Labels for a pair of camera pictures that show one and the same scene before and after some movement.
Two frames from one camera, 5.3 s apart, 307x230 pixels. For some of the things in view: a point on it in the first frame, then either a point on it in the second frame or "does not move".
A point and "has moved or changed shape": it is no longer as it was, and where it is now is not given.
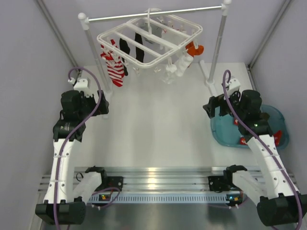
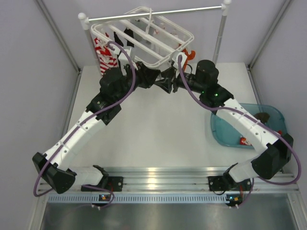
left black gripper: x=102 y=109 -> x=147 y=76
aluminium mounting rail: x=160 y=184 does not move
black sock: x=140 y=52 -> x=130 y=32
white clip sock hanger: x=152 y=42 has moved or changed shape
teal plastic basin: x=225 y=132 does not move
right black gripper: x=216 y=102 -> x=171 y=77
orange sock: x=192 y=51 -> x=189 y=56
